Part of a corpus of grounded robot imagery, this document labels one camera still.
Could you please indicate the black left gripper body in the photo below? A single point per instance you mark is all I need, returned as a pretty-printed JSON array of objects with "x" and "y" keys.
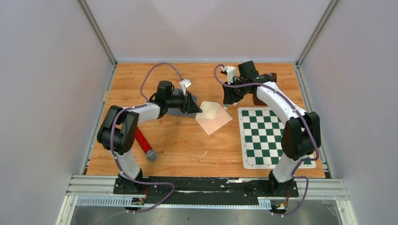
[{"x": 177, "y": 101}]

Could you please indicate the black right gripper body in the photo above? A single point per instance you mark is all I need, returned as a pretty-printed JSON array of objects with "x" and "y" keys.
[{"x": 235, "y": 82}]

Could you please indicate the grey envelope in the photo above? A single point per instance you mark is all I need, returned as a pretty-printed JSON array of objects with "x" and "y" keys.
[{"x": 175, "y": 111}]

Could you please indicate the cream pink envelope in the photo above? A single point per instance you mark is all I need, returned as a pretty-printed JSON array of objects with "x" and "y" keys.
[{"x": 212, "y": 117}]

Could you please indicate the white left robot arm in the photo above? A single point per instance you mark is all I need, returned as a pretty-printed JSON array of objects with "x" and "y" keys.
[{"x": 118, "y": 130}]

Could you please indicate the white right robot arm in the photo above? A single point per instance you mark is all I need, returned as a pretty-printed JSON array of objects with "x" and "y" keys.
[{"x": 301, "y": 137}]

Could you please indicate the green white chessboard mat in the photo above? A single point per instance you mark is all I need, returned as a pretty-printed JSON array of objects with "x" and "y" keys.
[{"x": 261, "y": 134}]

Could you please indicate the red microphone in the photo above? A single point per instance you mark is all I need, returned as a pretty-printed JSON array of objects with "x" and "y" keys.
[{"x": 150, "y": 154}]

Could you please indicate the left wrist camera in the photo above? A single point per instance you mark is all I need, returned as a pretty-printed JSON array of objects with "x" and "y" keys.
[{"x": 183, "y": 85}]

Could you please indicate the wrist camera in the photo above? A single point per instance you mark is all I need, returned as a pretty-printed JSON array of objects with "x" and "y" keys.
[
  {"x": 230, "y": 72},
  {"x": 183, "y": 85}
]

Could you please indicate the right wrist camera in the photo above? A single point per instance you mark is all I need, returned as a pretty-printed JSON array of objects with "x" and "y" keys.
[{"x": 230, "y": 72}]

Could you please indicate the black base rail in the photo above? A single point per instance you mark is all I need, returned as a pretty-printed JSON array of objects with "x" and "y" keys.
[{"x": 202, "y": 190}]

